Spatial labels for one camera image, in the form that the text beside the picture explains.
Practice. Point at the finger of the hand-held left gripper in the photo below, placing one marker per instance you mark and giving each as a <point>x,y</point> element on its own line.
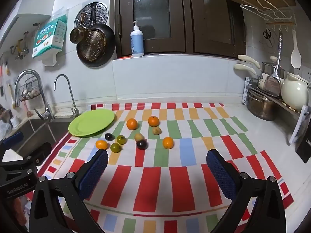
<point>41,151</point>
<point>13,139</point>

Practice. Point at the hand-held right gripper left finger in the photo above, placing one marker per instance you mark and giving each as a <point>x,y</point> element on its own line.
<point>94,172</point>

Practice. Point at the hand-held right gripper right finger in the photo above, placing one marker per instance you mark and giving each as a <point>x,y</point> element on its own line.
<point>222,174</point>

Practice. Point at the small orange tomato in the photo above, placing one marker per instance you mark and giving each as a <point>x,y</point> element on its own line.
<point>168,142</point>
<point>101,144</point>

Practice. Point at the green tomato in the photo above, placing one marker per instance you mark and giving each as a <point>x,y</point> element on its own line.
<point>115,147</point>
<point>121,139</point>

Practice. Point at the dark plum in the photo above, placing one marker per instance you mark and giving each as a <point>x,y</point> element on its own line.
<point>141,144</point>
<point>109,136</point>

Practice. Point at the green plate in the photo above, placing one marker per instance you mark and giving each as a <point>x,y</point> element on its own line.
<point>90,122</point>

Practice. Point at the yellow-green lemon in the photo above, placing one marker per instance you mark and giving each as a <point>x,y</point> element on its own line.
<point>138,136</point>

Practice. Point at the brown kiwi fruit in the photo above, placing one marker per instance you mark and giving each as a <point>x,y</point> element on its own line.
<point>157,130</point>

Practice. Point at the white cup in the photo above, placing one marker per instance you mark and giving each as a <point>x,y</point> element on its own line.
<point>15,121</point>

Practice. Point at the steel sink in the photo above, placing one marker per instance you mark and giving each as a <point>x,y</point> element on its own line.
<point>38,126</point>

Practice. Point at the tall steel pull-down faucet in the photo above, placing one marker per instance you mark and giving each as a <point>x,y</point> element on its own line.
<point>45,102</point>

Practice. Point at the slim steel gooseneck faucet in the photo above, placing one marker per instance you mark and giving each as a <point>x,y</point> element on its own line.
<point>73,102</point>

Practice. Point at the large orange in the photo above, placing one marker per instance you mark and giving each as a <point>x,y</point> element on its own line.
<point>153,121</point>
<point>132,124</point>

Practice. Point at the striped colourful tablecloth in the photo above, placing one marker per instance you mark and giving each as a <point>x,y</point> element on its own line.
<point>155,182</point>

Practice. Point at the large steel pot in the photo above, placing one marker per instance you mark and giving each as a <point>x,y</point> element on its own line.
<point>261,106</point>

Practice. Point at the black box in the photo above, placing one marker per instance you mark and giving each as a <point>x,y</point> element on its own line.
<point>305,150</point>

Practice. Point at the white countertop shelf rack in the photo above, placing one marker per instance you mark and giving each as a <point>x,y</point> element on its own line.
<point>300,126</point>

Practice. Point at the metal spatula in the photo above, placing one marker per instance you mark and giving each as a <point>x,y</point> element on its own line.
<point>273,83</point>

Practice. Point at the green paper towel pack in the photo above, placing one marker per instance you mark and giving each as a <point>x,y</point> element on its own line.
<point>49,38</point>

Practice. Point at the cream ceramic pitcher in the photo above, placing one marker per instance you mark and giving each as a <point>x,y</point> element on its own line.
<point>294,91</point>

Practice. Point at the golden perforated strainer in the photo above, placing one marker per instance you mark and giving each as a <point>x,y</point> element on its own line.
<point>93,46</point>

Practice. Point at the small copper pot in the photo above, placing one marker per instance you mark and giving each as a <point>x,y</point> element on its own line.
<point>77,35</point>

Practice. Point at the black frying pan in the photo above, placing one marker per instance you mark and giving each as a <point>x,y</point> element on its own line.
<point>109,41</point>

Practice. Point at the white pump bottle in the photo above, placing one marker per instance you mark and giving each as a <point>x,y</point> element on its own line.
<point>136,41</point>

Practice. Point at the white rice spoon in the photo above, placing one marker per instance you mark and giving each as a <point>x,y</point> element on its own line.
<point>296,55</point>

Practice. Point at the black scissors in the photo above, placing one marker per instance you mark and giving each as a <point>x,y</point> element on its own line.
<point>267,34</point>

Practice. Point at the dark wooden window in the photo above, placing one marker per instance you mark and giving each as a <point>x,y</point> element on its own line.
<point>184,29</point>

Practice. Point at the round metal steamer plate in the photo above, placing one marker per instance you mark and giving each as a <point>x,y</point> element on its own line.
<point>100,11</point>

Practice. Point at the wall hooks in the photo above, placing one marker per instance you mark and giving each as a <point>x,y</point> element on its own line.
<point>18,51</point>

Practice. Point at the wall power outlet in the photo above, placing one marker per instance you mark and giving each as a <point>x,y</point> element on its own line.
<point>305,72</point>

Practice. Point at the wooden hook rail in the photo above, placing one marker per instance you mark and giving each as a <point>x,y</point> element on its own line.
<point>280,24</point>

